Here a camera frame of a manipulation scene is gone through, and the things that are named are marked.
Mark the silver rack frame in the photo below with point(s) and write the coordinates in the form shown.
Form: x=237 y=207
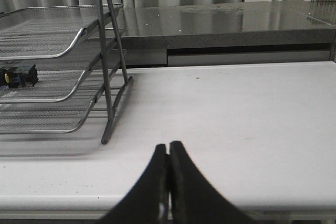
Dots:
x=108 y=41

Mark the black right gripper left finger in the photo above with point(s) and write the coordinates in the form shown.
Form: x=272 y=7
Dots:
x=148 y=199

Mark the red emergency stop button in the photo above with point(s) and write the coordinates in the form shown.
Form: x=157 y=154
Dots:
x=19 y=76

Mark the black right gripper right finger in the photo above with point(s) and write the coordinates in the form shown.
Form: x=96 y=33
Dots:
x=194 y=199

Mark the dark granite counter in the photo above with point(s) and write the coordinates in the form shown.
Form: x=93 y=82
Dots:
x=229 y=34

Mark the mesh tray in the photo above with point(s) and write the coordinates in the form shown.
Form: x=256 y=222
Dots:
x=59 y=117
x=46 y=32
x=58 y=78

